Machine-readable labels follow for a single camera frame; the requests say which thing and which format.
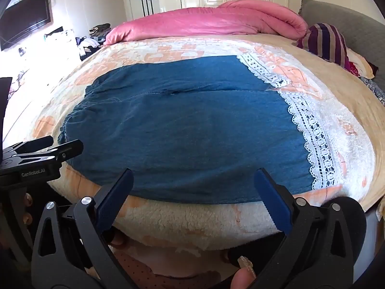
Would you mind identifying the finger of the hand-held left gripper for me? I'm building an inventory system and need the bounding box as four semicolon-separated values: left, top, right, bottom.
13;136;54;155
18;140;84;165

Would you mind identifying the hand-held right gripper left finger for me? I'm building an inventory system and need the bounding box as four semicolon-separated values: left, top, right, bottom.
32;169;135;289

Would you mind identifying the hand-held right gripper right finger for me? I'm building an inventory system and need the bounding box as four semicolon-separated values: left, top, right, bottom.
254;168;355;289

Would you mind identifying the blue denim pants lace trim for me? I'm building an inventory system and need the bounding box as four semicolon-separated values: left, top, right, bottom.
58;51;346;204

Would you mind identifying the person's right hand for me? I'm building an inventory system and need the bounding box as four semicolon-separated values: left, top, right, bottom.
230;256;257;289

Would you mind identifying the pink dotted garment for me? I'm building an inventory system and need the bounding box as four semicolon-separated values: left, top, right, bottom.
90;241;235;289

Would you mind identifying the pile of folded clothes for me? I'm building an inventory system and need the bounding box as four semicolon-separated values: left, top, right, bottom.
89;23;112;39

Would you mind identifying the peach patterned fleece blanket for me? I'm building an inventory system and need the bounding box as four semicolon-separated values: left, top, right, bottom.
12;33;385;252

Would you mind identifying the cream pillow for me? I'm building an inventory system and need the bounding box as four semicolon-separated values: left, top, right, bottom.
346;48;377;79

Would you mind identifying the purple striped pillow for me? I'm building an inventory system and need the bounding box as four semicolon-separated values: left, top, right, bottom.
297;23;351;67

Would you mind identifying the pink quilt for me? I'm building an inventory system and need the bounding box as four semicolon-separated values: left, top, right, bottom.
104;0;309;46

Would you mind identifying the grey padded headboard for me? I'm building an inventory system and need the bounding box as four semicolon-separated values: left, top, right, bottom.
299;0;385;79

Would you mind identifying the black wall television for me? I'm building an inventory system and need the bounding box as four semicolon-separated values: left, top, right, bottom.
0;0;52;52

